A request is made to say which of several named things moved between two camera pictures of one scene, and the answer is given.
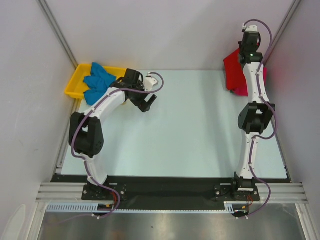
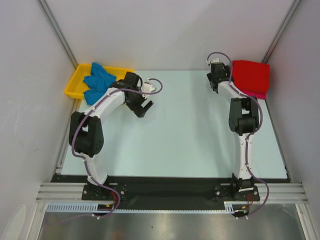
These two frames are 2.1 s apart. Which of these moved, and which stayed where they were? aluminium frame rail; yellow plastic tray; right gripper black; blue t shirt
Moved: right gripper black
Stayed: aluminium frame rail; blue t shirt; yellow plastic tray
